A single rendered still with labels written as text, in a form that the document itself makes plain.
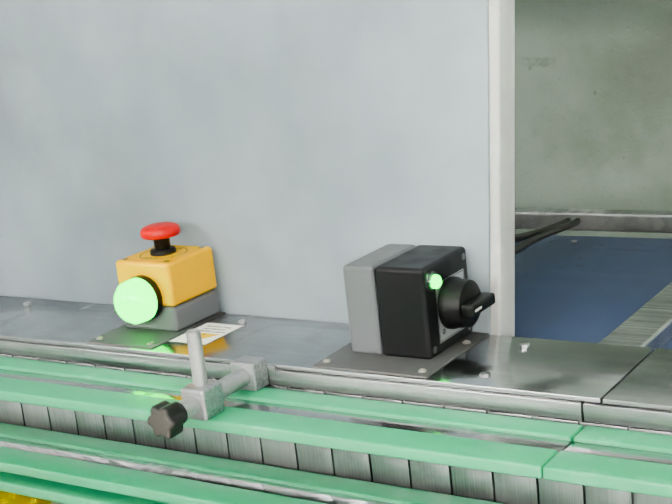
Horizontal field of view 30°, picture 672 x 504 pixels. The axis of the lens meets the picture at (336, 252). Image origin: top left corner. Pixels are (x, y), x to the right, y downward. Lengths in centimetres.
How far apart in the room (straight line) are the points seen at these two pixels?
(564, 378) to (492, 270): 15
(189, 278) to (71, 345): 13
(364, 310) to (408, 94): 19
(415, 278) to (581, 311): 24
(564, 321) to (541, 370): 19
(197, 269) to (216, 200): 7
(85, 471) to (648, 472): 54
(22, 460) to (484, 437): 48
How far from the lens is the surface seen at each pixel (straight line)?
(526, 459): 90
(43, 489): 122
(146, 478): 114
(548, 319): 121
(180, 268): 122
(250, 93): 120
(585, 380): 99
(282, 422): 101
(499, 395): 98
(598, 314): 122
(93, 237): 137
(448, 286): 106
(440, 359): 105
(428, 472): 104
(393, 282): 105
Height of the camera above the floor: 170
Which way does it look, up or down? 53 degrees down
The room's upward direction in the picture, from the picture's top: 115 degrees counter-clockwise
